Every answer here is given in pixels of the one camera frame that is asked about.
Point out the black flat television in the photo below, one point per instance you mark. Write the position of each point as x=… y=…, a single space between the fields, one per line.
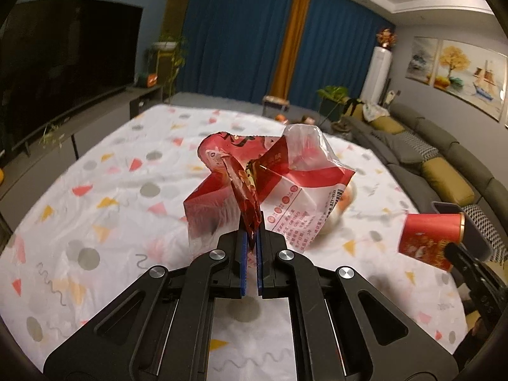
x=57 y=55

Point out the white cloth on sofa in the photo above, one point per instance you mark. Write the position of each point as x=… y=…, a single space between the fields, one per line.
x=372 y=111

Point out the patterned black white cushion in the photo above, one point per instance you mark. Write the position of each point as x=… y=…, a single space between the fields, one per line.
x=425 y=150

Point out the red paper cup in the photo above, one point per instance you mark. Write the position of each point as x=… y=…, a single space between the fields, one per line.
x=425 y=236

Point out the sailing ship painting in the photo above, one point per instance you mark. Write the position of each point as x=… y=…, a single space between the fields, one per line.
x=472 y=74

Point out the plant stand with vines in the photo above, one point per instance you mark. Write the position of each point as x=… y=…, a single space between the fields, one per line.
x=165 y=60

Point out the grey cushion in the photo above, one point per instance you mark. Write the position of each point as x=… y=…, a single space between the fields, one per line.
x=404 y=153

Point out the flower decoration on conditioner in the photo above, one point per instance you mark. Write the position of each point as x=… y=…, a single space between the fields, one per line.
x=386 y=39

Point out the potted green plant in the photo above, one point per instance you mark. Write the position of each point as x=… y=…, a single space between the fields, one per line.
x=332 y=102

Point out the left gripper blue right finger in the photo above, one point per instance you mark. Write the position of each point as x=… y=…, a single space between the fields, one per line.
x=259 y=258

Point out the white standing air conditioner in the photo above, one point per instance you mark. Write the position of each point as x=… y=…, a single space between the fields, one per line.
x=377 y=75

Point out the left landscape painting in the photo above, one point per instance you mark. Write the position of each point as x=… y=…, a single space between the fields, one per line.
x=421 y=63

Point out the orange curtain strip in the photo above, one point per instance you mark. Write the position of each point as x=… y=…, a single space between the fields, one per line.
x=294 y=31

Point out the grey sectional sofa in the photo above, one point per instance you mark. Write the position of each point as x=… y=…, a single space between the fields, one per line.
x=489 y=210

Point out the red and clear snack bag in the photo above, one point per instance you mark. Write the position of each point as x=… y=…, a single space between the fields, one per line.
x=288 y=184

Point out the patterned white tablecloth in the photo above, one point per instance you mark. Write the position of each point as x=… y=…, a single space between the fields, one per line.
x=120 y=209

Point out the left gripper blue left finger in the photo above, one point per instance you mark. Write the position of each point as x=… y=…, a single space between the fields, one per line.
x=242 y=260

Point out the small mustard cushion far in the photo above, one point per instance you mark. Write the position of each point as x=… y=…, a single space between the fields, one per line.
x=387 y=124

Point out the dark tv cabinet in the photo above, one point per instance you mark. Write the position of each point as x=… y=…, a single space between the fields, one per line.
x=29 y=175

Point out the mustard yellow cushion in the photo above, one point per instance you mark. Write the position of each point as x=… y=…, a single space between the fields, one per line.
x=447 y=182

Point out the blue curtains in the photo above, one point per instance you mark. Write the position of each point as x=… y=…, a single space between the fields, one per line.
x=233 y=47

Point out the grey plastic trash bin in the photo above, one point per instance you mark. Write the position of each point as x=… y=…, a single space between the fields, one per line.
x=472 y=238

